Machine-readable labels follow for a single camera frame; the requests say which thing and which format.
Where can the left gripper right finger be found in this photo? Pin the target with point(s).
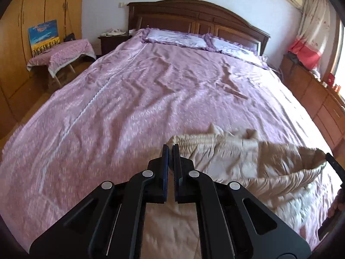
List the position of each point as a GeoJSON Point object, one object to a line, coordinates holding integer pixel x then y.
{"type": "Point", "coordinates": [232, 222]}

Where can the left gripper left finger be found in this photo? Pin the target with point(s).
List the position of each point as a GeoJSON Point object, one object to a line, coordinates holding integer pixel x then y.
{"type": "Point", "coordinates": [108, 222]}

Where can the beige quilted down coat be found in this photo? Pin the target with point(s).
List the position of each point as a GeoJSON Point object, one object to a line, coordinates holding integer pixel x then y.
{"type": "Point", "coordinates": [285, 177]}

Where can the person's right hand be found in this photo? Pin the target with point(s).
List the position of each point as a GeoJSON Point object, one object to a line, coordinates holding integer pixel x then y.
{"type": "Point", "coordinates": [338, 203]}

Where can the pink floral bedspread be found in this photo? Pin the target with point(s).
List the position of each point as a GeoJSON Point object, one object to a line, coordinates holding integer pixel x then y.
{"type": "Point", "coordinates": [117, 115]}

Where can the brown wooden dresser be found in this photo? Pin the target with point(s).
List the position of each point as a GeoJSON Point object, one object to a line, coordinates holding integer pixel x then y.
{"type": "Point", "coordinates": [324, 107]}

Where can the red items on windowsill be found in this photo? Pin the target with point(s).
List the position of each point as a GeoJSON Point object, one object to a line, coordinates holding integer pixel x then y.
{"type": "Point", "coordinates": [331, 83]}

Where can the window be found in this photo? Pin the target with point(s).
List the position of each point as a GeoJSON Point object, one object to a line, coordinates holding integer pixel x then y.
{"type": "Point", "coordinates": [337, 59]}

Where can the right purple ruffled pillow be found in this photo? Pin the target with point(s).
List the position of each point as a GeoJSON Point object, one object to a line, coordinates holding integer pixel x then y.
{"type": "Point", "coordinates": [234, 50]}

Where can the purple ruffled pillow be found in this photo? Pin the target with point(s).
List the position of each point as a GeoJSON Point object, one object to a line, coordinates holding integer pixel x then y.
{"type": "Point", "coordinates": [234, 50]}
{"type": "Point", "coordinates": [175, 38]}

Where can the stool with pink cloth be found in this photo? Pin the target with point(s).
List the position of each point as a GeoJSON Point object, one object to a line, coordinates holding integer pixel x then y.
{"type": "Point", "coordinates": [61, 56]}

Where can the dark wooden nightstand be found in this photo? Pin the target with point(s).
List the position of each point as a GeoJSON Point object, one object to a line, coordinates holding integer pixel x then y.
{"type": "Point", "coordinates": [111, 39]}

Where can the left purple ruffled pillow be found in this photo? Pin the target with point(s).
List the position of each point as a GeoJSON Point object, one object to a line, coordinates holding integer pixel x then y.
{"type": "Point", "coordinates": [175, 38]}

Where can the red and cream curtain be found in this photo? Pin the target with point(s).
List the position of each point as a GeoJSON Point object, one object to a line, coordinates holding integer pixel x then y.
{"type": "Point", "coordinates": [313, 33]}

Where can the blue yellow painting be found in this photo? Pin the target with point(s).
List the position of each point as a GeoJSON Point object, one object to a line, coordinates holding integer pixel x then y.
{"type": "Point", "coordinates": [43, 37]}

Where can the dark wooden headboard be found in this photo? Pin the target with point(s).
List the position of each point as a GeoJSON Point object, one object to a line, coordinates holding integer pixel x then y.
{"type": "Point", "coordinates": [197, 17]}

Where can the yellow wooden wardrobe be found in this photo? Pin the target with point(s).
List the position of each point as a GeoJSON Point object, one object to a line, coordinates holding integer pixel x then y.
{"type": "Point", "coordinates": [20, 89]}

